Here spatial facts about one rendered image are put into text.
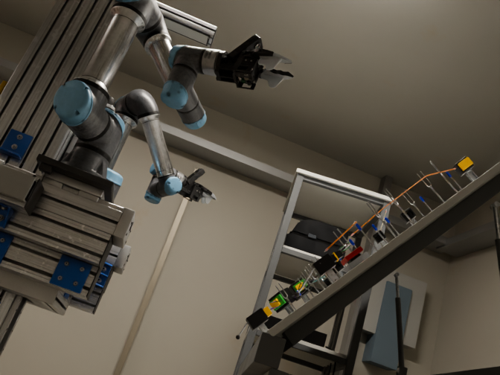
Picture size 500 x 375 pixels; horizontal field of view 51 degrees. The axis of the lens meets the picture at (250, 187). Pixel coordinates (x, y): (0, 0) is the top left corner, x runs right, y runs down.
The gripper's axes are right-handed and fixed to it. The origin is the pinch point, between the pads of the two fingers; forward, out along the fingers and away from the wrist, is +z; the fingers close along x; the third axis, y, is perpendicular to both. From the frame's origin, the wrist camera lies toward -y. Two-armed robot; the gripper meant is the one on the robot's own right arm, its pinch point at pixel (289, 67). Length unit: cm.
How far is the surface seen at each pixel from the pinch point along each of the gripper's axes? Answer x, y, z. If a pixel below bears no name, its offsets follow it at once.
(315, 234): -128, -17, -3
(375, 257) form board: -10, 47, 34
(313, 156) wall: -244, -148, -47
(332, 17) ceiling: -89, -131, -24
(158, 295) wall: -231, 4, -116
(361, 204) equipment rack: -135, -44, 14
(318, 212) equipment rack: -158, -47, -11
